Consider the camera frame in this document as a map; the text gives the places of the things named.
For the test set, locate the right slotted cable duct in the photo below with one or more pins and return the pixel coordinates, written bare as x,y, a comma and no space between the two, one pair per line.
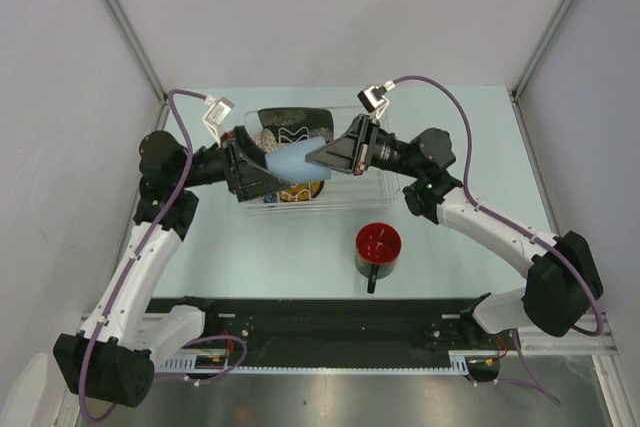
478,360

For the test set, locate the blue patterned bowl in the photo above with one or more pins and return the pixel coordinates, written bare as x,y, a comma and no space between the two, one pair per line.
271,198

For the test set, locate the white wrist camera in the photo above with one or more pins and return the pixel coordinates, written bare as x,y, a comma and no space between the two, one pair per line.
374,100
217,111

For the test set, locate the red black mug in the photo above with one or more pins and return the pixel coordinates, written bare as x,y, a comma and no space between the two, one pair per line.
377,249

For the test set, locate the left slotted cable duct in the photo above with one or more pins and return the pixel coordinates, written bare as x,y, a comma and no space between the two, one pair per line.
195,363

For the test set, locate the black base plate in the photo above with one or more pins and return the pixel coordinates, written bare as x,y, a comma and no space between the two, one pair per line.
342,334

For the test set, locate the clear wire dish rack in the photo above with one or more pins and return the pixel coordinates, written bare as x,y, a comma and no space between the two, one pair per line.
373,190

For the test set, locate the slotted cable duct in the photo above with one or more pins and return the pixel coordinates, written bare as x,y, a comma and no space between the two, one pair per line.
195,363
478,360

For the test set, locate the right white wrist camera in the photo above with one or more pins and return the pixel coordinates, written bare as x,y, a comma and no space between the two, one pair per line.
374,100

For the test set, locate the brown patterned bowl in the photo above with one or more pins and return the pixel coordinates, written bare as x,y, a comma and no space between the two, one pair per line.
266,140

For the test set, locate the light blue cup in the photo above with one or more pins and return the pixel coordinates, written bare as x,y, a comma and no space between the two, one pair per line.
288,162

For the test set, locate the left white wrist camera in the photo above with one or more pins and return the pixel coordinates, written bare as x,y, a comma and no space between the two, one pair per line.
217,111

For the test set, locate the yellow round patterned plate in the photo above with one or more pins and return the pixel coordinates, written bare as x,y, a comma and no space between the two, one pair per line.
302,192

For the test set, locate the black square floral plate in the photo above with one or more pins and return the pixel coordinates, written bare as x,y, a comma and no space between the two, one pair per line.
293,124

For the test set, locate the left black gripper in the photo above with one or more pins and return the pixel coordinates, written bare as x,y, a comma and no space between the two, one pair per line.
249,181

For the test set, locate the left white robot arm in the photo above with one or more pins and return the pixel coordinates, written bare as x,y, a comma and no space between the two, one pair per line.
111,358

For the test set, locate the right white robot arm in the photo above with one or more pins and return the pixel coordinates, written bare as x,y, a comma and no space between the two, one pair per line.
561,279

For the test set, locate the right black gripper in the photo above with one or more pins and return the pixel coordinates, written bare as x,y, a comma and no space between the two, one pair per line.
352,153

